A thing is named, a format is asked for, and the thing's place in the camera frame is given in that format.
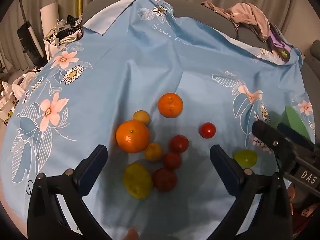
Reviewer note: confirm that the green bowl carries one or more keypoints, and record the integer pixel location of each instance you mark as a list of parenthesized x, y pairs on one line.
[(296, 122)]

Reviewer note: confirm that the large orange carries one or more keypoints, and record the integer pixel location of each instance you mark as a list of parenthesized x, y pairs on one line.
[(132, 136)]

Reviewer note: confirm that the bags and clutter left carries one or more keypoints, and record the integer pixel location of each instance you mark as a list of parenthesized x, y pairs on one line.
[(15, 90)]

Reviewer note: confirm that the yellow lemon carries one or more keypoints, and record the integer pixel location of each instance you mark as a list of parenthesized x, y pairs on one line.
[(138, 180)]

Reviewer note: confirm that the red cherry tomato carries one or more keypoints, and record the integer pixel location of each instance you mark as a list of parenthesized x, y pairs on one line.
[(207, 130), (172, 160), (165, 179), (179, 143)]

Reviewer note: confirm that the grey sofa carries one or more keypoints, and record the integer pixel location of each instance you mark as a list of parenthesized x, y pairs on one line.
[(200, 15)]

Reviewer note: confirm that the pink clothes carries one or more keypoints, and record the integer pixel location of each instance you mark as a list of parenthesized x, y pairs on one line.
[(247, 15)]

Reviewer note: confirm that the small orange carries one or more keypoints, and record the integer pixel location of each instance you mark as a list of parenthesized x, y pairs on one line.
[(170, 105)]

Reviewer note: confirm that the pile of patterned bags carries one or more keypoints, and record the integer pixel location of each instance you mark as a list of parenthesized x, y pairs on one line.
[(66, 31)]

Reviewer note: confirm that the small green yellow item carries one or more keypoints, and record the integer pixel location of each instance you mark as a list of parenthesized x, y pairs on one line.
[(283, 53)]

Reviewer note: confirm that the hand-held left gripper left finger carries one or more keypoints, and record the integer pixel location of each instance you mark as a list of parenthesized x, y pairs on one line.
[(93, 166)]

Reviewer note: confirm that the green grape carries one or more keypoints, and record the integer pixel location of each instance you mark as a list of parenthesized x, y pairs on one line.
[(245, 158)]

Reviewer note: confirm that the blue floral cloth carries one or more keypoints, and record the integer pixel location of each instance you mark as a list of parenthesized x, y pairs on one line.
[(140, 62)]

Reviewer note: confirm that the black flat bag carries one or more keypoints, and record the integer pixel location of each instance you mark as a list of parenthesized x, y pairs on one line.
[(27, 40)]

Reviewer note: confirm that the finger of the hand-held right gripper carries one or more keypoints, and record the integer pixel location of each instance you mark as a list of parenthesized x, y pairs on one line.
[(267, 133), (292, 136)]

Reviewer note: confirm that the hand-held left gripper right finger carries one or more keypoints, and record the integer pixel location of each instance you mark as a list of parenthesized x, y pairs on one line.
[(225, 167)]

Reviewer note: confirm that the purple cloth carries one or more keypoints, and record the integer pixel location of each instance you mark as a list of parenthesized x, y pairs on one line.
[(278, 41)]

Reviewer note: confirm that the white paper roll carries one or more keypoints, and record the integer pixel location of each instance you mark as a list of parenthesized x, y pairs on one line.
[(50, 20)]

